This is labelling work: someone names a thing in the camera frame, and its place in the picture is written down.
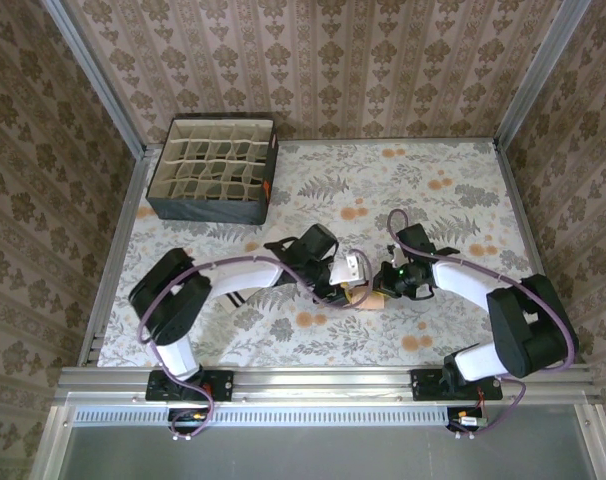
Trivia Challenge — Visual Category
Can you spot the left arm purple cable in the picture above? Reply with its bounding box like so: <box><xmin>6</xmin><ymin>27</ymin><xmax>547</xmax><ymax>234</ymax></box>
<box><xmin>136</xmin><ymin>248</ymin><xmax>375</xmax><ymax>444</ymax></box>

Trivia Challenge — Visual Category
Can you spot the right black connector plate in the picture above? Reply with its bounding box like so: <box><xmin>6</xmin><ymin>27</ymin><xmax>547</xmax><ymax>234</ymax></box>
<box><xmin>446</xmin><ymin>407</ymin><xmax>489</xmax><ymax>433</ymax></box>

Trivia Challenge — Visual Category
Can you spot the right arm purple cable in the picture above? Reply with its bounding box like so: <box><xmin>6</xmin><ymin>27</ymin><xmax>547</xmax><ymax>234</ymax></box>
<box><xmin>386</xmin><ymin>208</ymin><xmax>580</xmax><ymax>442</ymax></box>

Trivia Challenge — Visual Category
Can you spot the slotted grey cable duct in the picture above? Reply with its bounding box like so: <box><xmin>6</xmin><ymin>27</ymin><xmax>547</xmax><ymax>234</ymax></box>
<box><xmin>72</xmin><ymin>405</ymin><xmax>487</xmax><ymax>427</ymax></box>

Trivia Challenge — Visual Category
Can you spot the aluminium frame post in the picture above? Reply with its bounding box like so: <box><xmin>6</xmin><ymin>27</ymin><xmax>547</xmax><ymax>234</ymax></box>
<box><xmin>492</xmin><ymin>0</ymin><xmax>600</xmax><ymax>151</ymax></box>
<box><xmin>41</xmin><ymin>0</ymin><xmax>149</xmax><ymax>157</ymax></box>

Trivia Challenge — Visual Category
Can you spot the right aluminium side rail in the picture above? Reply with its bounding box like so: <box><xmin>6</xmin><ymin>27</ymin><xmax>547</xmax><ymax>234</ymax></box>
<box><xmin>495</xmin><ymin>143</ymin><xmax>574</xmax><ymax>365</ymax></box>

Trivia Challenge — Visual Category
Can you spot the aluminium frame leg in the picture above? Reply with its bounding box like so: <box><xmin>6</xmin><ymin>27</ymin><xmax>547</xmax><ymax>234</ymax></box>
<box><xmin>27</xmin><ymin>403</ymin><xmax>77</xmax><ymax>480</ymax></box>
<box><xmin>572</xmin><ymin>402</ymin><xmax>606</xmax><ymax>480</ymax></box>

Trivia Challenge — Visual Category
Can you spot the left aluminium frame leg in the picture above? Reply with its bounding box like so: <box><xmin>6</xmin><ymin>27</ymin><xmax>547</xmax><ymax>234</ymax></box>
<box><xmin>27</xmin><ymin>403</ymin><xmax>77</xmax><ymax>480</ymax></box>

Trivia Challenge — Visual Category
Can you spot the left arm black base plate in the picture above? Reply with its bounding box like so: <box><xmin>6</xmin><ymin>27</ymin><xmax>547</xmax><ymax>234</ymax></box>
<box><xmin>146</xmin><ymin>369</ymin><xmax>234</xmax><ymax>402</ymax></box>

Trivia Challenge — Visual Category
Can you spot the right aluminium frame post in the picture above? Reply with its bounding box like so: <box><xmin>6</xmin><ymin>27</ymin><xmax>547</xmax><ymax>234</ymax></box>
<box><xmin>492</xmin><ymin>0</ymin><xmax>600</xmax><ymax>151</ymax></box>

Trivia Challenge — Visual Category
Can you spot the left black connector plate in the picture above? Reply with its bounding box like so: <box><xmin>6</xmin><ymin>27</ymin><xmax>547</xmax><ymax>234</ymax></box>
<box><xmin>168</xmin><ymin>407</ymin><xmax>212</xmax><ymax>434</ymax></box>

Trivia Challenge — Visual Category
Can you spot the right aluminium frame leg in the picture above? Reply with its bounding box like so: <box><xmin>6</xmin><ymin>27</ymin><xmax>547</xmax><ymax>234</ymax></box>
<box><xmin>572</xmin><ymin>402</ymin><xmax>606</xmax><ymax>480</ymax></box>

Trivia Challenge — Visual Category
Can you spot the dark fabric divider organizer box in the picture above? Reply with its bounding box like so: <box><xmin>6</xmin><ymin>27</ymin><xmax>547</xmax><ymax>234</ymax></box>
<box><xmin>145</xmin><ymin>115</ymin><xmax>280</xmax><ymax>226</ymax></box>

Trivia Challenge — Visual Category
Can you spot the left aluminium frame post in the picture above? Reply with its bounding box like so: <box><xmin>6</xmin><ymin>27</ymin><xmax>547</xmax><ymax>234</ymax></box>
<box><xmin>41</xmin><ymin>0</ymin><xmax>149</xmax><ymax>157</ymax></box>

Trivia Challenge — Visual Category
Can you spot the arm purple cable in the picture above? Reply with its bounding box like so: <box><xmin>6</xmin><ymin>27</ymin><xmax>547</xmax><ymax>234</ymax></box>
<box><xmin>136</xmin><ymin>248</ymin><xmax>375</xmax><ymax>444</ymax></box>
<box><xmin>386</xmin><ymin>208</ymin><xmax>580</xmax><ymax>442</ymax></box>

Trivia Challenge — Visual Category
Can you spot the floral printed tablecloth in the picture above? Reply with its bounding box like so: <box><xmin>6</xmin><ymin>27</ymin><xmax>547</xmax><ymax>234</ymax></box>
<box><xmin>97</xmin><ymin>138</ymin><xmax>564</xmax><ymax>369</ymax></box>

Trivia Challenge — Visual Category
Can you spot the aluminium mounting rail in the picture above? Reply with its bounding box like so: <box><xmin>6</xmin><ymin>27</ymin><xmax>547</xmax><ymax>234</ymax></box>
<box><xmin>56</xmin><ymin>365</ymin><xmax>598</xmax><ymax>407</ymax></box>

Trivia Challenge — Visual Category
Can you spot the grey metal panel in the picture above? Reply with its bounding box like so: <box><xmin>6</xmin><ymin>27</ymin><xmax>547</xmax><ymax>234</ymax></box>
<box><xmin>57</xmin><ymin>424</ymin><xmax>602</xmax><ymax>480</ymax></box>

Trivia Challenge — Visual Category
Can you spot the aluminium side rail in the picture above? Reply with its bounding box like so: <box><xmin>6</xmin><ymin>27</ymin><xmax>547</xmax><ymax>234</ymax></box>
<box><xmin>78</xmin><ymin>149</ymin><xmax>152</xmax><ymax>369</ymax></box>
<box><xmin>495</xmin><ymin>143</ymin><xmax>574</xmax><ymax>365</ymax></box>

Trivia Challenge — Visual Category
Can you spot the left aluminium side rail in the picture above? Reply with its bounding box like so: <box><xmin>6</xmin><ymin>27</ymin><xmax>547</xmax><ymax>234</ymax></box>
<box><xmin>78</xmin><ymin>149</ymin><xmax>152</xmax><ymax>369</ymax></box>

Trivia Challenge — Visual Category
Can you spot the black connector plate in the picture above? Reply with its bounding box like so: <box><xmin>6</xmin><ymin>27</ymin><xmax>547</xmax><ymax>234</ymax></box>
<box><xmin>168</xmin><ymin>407</ymin><xmax>212</xmax><ymax>434</ymax></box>
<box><xmin>446</xmin><ymin>407</ymin><xmax>489</xmax><ymax>433</ymax></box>

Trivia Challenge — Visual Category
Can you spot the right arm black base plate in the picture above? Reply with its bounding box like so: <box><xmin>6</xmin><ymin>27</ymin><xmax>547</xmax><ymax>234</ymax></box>
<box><xmin>411</xmin><ymin>368</ymin><xmax>503</xmax><ymax>402</ymax></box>

